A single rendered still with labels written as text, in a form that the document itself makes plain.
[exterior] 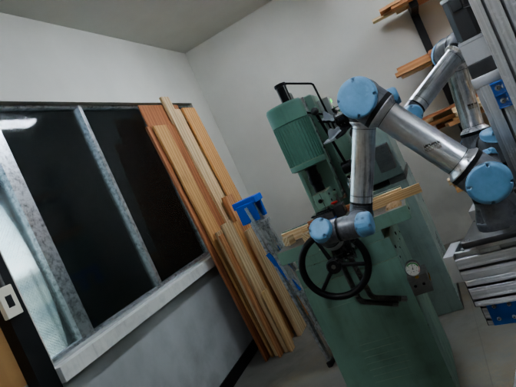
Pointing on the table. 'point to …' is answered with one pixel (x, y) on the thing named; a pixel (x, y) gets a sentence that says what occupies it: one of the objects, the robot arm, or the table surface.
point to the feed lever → (333, 143)
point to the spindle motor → (296, 135)
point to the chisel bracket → (324, 198)
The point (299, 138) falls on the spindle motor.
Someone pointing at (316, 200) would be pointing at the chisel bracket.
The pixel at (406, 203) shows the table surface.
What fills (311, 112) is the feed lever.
